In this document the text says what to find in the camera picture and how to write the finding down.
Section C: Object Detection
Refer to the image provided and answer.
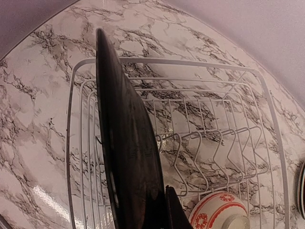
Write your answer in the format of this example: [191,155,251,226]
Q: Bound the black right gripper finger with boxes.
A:
[165,186,193,229]

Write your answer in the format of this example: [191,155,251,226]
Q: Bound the large black rimmed cream plate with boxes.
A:
[96,28,168,229]

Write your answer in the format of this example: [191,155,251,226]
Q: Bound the small dark red flower plate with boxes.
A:
[295,161,305,218]

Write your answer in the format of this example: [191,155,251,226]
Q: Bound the white bowl with red pattern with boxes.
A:
[189,191,251,229]

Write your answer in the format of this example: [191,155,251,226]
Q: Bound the white wire dish rack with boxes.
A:
[65,57,291,229]

